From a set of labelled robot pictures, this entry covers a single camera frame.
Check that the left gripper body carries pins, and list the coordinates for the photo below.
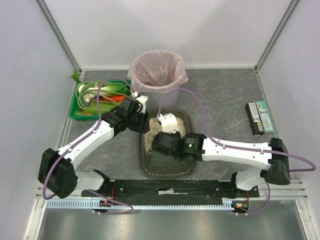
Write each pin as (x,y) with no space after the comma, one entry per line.
(144,122)

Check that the dark translucent litter box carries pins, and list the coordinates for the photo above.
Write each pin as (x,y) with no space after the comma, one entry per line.
(161,167)

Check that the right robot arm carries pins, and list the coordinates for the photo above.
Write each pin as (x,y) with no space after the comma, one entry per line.
(268,161)

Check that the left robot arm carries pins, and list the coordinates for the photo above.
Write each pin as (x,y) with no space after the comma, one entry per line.
(58,168)

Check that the pile of pellet cat litter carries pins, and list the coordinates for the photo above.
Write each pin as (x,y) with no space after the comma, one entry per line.
(155,128)

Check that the black cardboard box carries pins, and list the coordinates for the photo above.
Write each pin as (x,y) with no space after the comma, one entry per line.
(254,119)

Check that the teal cardboard box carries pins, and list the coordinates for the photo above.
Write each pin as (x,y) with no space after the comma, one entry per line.
(265,117)

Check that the orange carrot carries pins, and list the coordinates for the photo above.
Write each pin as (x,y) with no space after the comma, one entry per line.
(115,99)

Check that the purple vegetable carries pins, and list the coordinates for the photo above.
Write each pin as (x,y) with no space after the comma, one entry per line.
(96,99)

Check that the pink plastic bin liner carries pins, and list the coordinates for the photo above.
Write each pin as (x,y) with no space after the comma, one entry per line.
(157,71)

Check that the bundle of green onions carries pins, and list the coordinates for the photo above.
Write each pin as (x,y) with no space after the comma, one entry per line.
(87,91)

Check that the green plastic crate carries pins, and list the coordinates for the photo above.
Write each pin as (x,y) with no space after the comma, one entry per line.
(75,112)

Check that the green leafy vegetable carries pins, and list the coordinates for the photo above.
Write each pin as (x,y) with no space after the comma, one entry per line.
(75,76)

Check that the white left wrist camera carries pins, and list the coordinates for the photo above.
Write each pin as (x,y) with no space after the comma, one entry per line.
(142,102)

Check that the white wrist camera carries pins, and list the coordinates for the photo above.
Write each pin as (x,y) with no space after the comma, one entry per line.
(142,102)
(169,123)

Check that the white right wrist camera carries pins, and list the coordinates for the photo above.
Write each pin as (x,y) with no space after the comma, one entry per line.
(169,123)

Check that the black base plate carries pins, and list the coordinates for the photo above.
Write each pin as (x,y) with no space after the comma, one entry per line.
(122,189)

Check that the white slotted cable duct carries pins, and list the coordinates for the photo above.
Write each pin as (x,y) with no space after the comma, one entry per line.
(102,204)

